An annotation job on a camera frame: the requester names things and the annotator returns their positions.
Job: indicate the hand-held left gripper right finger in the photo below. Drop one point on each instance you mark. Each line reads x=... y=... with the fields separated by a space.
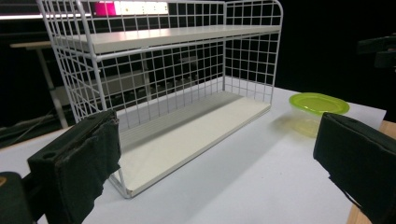
x=358 y=155

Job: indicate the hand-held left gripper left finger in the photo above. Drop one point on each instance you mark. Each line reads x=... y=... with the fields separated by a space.
x=74 y=161

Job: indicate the clear container with green lid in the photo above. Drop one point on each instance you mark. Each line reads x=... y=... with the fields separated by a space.
x=314 y=107

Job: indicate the white desk with metal leg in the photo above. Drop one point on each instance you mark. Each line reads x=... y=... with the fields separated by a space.
x=46 y=71

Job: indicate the dark equipment on stand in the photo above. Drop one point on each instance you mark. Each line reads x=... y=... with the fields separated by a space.
x=378 y=49

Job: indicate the bright lit monitor screen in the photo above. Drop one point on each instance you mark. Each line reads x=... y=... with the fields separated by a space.
x=130 y=7

